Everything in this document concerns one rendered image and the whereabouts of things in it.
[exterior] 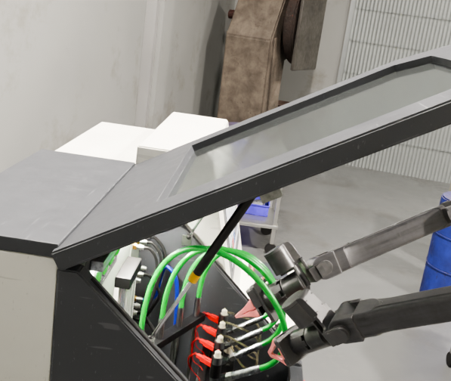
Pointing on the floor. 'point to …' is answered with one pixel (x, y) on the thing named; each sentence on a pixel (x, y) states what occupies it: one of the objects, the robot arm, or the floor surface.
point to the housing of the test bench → (34, 246)
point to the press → (266, 52)
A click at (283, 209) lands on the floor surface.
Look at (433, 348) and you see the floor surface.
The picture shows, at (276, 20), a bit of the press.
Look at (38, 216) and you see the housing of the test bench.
